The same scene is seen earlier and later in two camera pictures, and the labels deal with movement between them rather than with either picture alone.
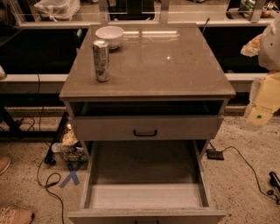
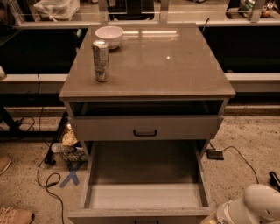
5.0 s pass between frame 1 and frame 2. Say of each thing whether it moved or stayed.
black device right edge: stayed
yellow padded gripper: moved
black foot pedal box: stayed
